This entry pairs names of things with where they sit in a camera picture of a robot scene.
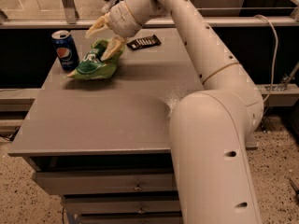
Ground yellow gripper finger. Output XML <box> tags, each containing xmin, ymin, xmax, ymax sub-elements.
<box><xmin>85</xmin><ymin>13</ymin><xmax>110</xmax><ymax>38</ymax></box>
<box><xmin>101</xmin><ymin>36</ymin><xmax>127</xmax><ymax>61</ymax></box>

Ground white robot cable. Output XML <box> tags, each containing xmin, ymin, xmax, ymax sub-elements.
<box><xmin>253</xmin><ymin>14</ymin><xmax>279</xmax><ymax>104</ymax></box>

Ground middle grey drawer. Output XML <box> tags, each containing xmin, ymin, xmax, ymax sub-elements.
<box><xmin>62</xmin><ymin>196</ymin><xmax>180</xmax><ymax>215</ymax></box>

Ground green rice chip bag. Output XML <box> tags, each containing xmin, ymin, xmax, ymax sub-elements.
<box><xmin>67</xmin><ymin>39</ymin><xmax>124</xmax><ymax>80</ymax></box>

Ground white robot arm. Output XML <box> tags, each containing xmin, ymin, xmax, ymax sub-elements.
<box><xmin>86</xmin><ymin>0</ymin><xmax>263</xmax><ymax>224</ymax></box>

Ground black snack bar wrapper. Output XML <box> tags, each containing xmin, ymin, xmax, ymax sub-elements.
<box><xmin>126</xmin><ymin>35</ymin><xmax>161</xmax><ymax>50</ymax></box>

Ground grey drawer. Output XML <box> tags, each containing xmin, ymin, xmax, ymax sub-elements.
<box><xmin>62</xmin><ymin>196</ymin><xmax>180</xmax><ymax>215</ymax></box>
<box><xmin>32</xmin><ymin>169</ymin><xmax>177</xmax><ymax>195</ymax></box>
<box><xmin>78</xmin><ymin>213</ymin><xmax>184</xmax><ymax>224</ymax></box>

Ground person's white shoes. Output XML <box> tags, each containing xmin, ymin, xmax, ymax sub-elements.
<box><xmin>101</xmin><ymin>0</ymin><xmax>115</xmax><ymax>13</ymax></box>

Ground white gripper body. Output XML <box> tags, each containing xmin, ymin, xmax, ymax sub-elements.
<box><xmin>108</xmin><ymin>1</ymin><xmax>142</xmax><ymax>38</ymax></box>

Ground grey drawer cabinet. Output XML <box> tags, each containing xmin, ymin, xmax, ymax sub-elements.
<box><xmin>7</xmin><ymin>27</ymin><xmax>258</xmax><ymax>224</ymax></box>

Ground metal railing frame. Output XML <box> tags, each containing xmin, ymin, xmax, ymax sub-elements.
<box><xmin>0</xmin><ymin>0</ymin><xmax>299</xmax><ymax>29</ymax></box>

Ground blue pepsi can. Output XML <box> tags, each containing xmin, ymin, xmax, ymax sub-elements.
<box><xmin>51</xmin><ymin>30</ymin><xmax>79</xmax><ymax>71</ymax></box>

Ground bottom grey drawer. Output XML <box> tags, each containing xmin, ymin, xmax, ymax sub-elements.
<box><xmin>78</xmin><ymin>213</ymin><xmax>184</xmax><ymax>224</ymax></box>

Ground top grey drawer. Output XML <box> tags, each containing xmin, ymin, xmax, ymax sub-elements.
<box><xmin>32</xmin><ymin>169</ymin><xmax>177</xmax><ymax>195</ymax></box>

